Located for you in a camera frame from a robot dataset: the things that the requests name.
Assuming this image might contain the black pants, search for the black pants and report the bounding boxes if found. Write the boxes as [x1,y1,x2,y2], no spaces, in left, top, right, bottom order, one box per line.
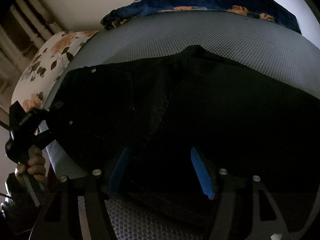
[42,44,320,240]

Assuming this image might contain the person's left hand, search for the person's left hand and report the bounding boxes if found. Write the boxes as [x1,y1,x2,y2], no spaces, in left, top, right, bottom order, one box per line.
[15,146,48,187]

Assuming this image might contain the grey textured mat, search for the grey textured mat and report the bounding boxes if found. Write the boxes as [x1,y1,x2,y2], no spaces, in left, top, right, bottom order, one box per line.
[32,11,319,239]

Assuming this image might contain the dark blue floral blanket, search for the dark blue floral blanket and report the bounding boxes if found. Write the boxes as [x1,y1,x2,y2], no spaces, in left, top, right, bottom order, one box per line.
[100,0,301,33]

